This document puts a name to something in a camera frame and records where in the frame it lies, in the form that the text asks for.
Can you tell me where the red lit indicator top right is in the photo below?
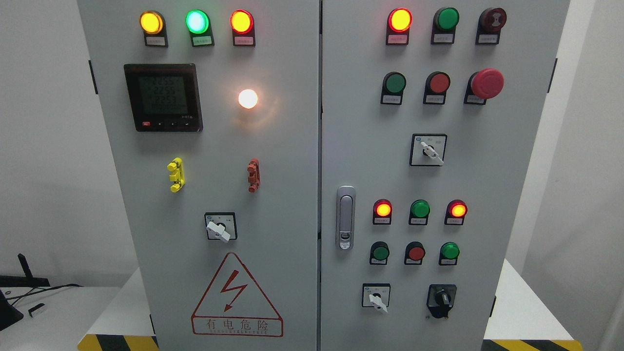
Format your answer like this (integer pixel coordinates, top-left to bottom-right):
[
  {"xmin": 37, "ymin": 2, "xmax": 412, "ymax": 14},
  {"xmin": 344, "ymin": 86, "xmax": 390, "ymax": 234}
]
[{"xmin": 386, "ymin": 7, "xmax": 413, "ymax": 46}]

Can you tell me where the green push button lower left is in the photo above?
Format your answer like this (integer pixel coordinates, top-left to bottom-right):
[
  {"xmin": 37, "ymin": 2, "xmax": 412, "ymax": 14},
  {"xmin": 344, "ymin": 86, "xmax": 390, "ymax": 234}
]
[{"xmin": 369, "ymin": 241, "xmax": 390, "ymax": 265}]

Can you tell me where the white table with hazard stripes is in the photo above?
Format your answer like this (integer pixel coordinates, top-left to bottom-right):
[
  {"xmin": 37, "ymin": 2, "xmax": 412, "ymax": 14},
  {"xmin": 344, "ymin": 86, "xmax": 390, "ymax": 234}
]
[{"xmin": 78, "ymin": 261, "xmax": 583, "ymax": 351}]

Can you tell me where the red push button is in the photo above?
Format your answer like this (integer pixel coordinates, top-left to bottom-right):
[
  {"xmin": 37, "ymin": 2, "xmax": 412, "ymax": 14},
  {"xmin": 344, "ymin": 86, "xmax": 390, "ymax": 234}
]
[
  {"xmin": 423, "ymin": 71, "xmax": 450, "ymax": 105},
  {"xmin": 404, "ymin": 241, "xmax": 426, "ymax": 265}
]

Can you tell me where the black rotary knob switch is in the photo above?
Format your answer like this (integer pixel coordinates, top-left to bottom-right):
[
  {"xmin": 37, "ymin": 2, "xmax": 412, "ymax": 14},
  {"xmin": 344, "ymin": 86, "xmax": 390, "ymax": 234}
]
[{"xmin": 427, "ymin": 284, "xmax": 457, "ymax": 318}]

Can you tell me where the grey electrical cabinet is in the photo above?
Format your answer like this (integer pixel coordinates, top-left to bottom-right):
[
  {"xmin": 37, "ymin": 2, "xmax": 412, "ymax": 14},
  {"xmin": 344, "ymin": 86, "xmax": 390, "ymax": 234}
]
[{"xmin": 78, "ymin": 0, "xmax": 570, "ymax": 351}]

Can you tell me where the black device with antenna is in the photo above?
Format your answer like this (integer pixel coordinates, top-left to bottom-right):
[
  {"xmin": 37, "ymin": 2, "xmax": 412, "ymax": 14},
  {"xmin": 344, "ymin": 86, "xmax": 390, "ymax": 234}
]
[{"xmin": 0, "ymin": 253, "xmax": 51, "ymax": 288}]

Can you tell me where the yellow terminal connector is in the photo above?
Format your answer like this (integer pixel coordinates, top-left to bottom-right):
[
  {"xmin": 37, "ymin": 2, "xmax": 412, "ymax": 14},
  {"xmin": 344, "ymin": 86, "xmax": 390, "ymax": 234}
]
[{"xmin": 167, "ymin": 157, "xmax": 185, "ymax": 193}]

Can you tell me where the red lit indicator middle left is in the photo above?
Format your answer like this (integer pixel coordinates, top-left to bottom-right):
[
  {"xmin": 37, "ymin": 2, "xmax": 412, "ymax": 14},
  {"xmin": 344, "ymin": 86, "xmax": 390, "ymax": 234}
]
[{"xmin": 373, "ymin": 198, "xmax": 392, "ymax": 225}]

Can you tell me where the red electric hazard sign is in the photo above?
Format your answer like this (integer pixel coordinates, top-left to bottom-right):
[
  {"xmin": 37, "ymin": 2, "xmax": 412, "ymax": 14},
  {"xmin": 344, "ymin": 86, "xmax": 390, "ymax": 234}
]
[{"xmin": 191, "ymin": 253, "xmax": 284, "ymax": 337}]

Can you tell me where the white glowing lamp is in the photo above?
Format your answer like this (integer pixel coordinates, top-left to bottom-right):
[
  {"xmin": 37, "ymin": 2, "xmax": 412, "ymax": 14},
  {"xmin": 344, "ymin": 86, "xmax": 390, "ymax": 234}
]
[{"xmin": 238, "ymin": 89, "xmax": 258, "ymax": 109}]

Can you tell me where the small white black usb stick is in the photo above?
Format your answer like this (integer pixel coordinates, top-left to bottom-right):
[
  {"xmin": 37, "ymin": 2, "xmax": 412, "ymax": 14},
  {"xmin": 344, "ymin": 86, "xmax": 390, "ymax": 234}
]
[{"xmin": 28, "ymin": 303, "xmax": 47, "ymax": 318}]

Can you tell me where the black stand base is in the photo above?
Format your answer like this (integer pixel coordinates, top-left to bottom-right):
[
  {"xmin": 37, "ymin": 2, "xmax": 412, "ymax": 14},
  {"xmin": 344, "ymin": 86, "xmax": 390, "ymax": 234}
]
[{"xmin": 0, "ymin": 291, "xmax": 24, "ymax": 331}]

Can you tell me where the red push button upper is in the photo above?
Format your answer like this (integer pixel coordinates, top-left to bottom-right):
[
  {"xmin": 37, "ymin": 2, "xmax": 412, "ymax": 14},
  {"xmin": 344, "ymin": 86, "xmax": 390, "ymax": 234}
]
[{"xmin": 423, "ymin": 71, "xmax": 450, "ymax": 105}]

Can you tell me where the green indicator top right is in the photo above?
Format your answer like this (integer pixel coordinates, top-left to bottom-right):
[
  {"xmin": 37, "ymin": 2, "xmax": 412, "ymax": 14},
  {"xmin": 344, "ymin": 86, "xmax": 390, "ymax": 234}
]
[{"xmin": 430, "ymin": 7, "xmax": 460, "ymax": 45}]

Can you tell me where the black cable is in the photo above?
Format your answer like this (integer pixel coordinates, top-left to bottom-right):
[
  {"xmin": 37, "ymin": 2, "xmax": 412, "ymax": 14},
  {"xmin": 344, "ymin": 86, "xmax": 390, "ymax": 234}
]
[{"xmin": 4, "ymin": 283, "xmax": 82, "ymax": 307}]

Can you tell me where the white selector switch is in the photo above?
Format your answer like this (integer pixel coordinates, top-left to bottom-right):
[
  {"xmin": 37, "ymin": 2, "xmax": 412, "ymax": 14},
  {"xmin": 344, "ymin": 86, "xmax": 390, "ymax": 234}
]
[
  {"xmin": 361, "ymin": 284, "xmax": 391, "ymax": 313},
  {"xmin": 409, "ymin": 134, "xmax": 448, "ymax": 167}
]

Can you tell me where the green indicator lower right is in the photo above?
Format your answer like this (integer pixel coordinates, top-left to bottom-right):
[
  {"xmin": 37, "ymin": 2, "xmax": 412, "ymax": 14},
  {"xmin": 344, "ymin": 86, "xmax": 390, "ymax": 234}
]
[{"xmin": 438, "ymin": 242, "xmax": 461, "ymax": 266}]

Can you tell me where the dark red buzzer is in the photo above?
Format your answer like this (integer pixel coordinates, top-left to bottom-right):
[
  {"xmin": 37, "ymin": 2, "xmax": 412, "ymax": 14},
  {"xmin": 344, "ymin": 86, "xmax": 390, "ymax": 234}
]
[{"xmin": 475, "ymin": 7, "xmax": 507, "ymax": 45}]

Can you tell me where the white selector switch lower right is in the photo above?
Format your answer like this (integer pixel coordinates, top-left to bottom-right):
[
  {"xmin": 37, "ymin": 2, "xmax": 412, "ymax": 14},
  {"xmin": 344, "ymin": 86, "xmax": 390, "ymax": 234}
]
[{"xmin": 361, "ymin": 284, "xmax": 391, "ymax": 313}]

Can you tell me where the green push button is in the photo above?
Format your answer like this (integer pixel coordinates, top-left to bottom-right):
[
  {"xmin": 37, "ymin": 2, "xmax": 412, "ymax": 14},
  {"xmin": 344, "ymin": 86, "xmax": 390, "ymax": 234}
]
[
  {"xmin": 380, "ymin": 71, "xmax": 407, "ymax": 106},
  {"xmin": 369, "ymin": 241, "xmax": 390, "ymax": 265}
]

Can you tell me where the red push button lower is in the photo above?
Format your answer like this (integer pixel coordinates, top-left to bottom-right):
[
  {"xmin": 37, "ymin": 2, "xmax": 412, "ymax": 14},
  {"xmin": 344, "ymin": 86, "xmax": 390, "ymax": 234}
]
[{"xmin": 404, "ymin": 241, "xmax": 426, "ymax": 265}]

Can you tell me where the white selector switch left door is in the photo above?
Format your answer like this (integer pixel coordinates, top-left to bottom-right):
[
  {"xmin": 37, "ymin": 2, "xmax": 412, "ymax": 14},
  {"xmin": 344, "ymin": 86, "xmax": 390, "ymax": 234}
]
[{"xmin": 204, "ymin": 213, "xmax": 238, "ymax": 243}]

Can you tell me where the green push button upper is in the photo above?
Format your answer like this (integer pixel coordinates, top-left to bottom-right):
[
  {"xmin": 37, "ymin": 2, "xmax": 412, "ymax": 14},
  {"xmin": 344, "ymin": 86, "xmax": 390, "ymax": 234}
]
[{"xmin": 380, "ymin": 71, "xmax": 407, "ymax": 106}]

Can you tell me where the white selector switch upper right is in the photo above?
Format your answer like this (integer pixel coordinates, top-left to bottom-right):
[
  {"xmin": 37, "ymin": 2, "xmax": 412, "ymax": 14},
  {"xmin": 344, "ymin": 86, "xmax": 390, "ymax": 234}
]
[{"xmin": 409, "ymin": 134, "xmax": 448, "ymax": 167}]

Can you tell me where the red terminal connector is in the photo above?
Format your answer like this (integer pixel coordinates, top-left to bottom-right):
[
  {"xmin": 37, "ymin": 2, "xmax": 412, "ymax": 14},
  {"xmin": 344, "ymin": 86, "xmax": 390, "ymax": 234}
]
[{"xmin": 247, "ymin": 158, "xmax": 261, "ymax": 193}]

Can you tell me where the silver door handle lock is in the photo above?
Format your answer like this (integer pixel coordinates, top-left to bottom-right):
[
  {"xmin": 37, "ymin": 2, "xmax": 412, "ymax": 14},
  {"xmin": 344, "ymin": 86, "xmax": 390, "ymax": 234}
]
[{"xmin": 336, "ymin": 186, "xmax": 356, "ymax": 250}]

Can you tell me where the red emergency stop button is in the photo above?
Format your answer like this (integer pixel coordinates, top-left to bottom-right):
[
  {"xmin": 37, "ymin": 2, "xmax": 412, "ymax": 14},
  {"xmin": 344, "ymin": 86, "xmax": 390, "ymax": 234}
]
[{"xmin": 464, "ymin": 67, "xmax": 505, "ymax": 106}]

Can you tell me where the red lit indicator middle right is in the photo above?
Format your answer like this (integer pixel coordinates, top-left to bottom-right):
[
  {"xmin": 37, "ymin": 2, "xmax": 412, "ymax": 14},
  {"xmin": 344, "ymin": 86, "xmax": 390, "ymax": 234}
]
[{"xmin": 444, "ymin": 199, "xmax": 468, "ymax": 225}]

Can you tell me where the green indicator middle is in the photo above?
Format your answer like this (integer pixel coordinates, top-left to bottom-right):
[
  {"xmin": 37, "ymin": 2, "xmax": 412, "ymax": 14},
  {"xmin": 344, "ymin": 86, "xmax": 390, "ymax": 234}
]
[{"xmin": 409, "ymin": 199, "xmax": 430, "ymax": 225}]

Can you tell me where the black digital power meter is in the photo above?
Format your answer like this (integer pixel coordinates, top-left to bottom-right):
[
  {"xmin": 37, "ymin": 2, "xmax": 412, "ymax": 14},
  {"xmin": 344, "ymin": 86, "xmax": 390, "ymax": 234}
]
[{"xmin": 123, "ymin": 63, "xmax": 203, "ymax": 133}]

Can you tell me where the red lit indicator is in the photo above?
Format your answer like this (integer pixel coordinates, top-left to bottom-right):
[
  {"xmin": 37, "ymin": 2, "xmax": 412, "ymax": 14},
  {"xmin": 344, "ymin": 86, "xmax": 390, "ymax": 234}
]
[
  {"xmin": 373, "ymin": 198, "xmax": 392, "ymax": 225},
  {"xmin": 444, "ymin": 199, "xmax": 468, "ymax": 225},
  {"xmin": 386, "ymin": 7, "xmax": 413, "ymax": 46}
]

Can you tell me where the green lit indicator light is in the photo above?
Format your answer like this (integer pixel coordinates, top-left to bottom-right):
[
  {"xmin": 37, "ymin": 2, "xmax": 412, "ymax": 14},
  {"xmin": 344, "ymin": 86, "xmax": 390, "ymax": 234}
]
[{"xmin": 185, "ymin": 9, "xmax": 215, "ymax": 47}]

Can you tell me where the yellow indicator light top left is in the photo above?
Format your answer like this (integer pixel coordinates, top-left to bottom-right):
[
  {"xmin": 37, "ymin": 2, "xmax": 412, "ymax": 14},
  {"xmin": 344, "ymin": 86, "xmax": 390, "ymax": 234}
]
[{"xmin": 139, "ymin": 10, "xmax": 169, "ymax": 47}]

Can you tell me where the red-rimmed lit indicator light left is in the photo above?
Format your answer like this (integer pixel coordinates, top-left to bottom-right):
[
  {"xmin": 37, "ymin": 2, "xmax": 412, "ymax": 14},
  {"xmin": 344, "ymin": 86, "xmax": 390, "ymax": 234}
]
[{"xmin": 230, "ymin": 9, "xmax": 255, "ymax": 47}]

